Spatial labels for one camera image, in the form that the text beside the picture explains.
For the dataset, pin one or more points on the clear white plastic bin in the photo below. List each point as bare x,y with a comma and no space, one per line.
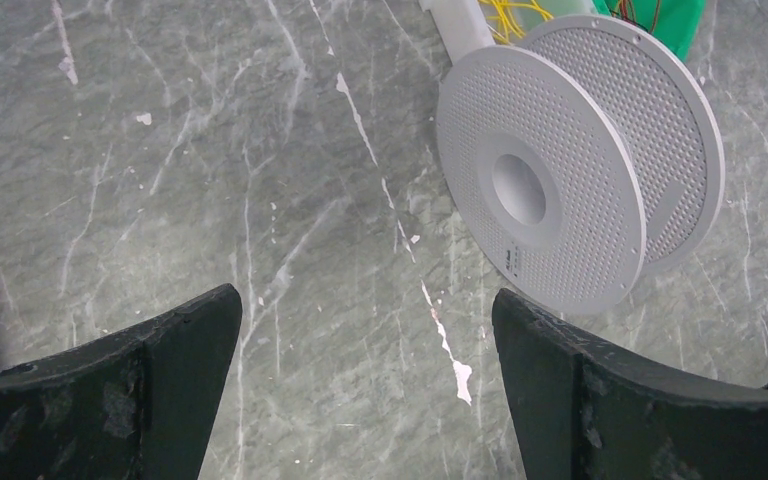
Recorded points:
468,25

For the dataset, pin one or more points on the grey perforated cable spool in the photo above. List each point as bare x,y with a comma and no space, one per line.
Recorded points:
580,159

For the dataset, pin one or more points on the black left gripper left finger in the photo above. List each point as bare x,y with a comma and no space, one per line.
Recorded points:
139,403

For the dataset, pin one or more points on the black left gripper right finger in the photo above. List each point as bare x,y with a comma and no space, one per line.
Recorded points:
585,408

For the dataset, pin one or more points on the green plastic bin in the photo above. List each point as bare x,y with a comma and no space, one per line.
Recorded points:
673,22

